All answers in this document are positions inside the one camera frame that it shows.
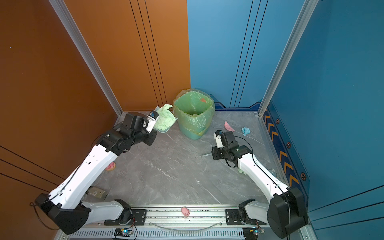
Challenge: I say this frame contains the green trash bin with liner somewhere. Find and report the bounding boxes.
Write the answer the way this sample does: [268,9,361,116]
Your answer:
[173,89,216,140]

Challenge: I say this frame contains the right circuit board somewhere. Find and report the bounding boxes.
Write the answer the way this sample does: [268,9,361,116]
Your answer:
[243,228,265,240]

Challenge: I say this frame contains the grey-green plastic dustpan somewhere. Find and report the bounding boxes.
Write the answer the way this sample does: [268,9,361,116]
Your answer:
[153,105,178,134]

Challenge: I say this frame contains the left circuit board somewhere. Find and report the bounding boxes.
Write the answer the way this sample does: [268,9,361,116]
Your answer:
[114,228,134,239]

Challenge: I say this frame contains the pink paper scrap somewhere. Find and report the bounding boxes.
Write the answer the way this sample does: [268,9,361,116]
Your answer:
[224,121,235,132]

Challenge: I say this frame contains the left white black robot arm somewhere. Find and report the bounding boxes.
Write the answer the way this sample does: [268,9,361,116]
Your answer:
[33,111,159,235]

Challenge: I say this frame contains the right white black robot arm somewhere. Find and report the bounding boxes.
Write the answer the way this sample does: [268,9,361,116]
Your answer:
[212,130,309,239]

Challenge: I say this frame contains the circuit board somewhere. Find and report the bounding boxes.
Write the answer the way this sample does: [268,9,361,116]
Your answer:
[114,228,134,239]
[243,228,265,240]

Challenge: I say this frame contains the light blue paper scrap far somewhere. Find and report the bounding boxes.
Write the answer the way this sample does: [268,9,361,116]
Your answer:
[242,127,251,136]

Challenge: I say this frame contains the pink toy on yellow base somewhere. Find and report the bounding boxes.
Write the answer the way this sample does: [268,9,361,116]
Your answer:
[105,162,116,172]

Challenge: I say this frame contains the pink paper ball on rail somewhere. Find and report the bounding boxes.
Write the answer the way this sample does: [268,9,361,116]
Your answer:
[181,207,190,217]

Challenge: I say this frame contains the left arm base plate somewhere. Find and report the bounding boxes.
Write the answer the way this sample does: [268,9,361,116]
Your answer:
[104,209,147,226]

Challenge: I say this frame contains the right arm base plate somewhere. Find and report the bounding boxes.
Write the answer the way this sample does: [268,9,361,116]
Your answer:
[225,209,267,226]

